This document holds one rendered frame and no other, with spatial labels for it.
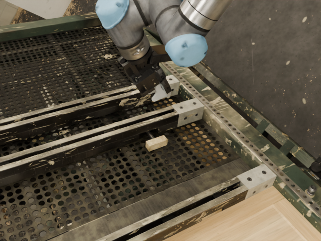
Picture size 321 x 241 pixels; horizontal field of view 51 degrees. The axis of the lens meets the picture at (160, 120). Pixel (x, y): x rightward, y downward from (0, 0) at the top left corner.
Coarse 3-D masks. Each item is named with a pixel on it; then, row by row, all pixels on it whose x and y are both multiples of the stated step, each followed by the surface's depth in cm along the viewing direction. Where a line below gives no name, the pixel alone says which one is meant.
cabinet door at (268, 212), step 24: (264, 192) 113; (216, 216) 105; (240, 216) 105; (264, 216) 106; (288, 216) 107; (168, 240) 97; (192, 240) 98; (216, 240) 99; (240, 240) 99; (264, 240) 100; (288, 240) 101; (312, 240) 101
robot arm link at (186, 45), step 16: (192, 0) 60; (208, 0) 59; (224, 0) 59; (160, 16) 67; (176, 16) 63; (192, 16) 61; (208, 16) 61; (160, 32) 67; (176, 32) 64; (192, 32) 63; (208, 32) 65; (176, 48) 63; (192, 48) 63; (176, 64) 66; (192, 64) 67
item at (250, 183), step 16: (240, 176) 111; (256, 176) 111; (272, 176) 112; (208, 192) 105; (224, 192) 108; (240, 192) 106; (256, 192) 112; (176, 208) 99; (192, 208) 103; (208, 208) 100; (224, 208) 106; (144, 224) 95; (160, 224) 95; (176, 224) 96; (192, 224) 101; (96, 240) 90; (112, 240) 90; (128, 240) 91; (144, 240) 91; (160, 240) 96
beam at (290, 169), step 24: (168, 72) 159; (192, 72) 161; (192, 96) 146; (216, 96) 147; (216, 120) 135; (240, 120) 136; (240, 144) 126; (264, 144) 127; (288, 168) 118; (288, 192) 110; (312, 216) 104
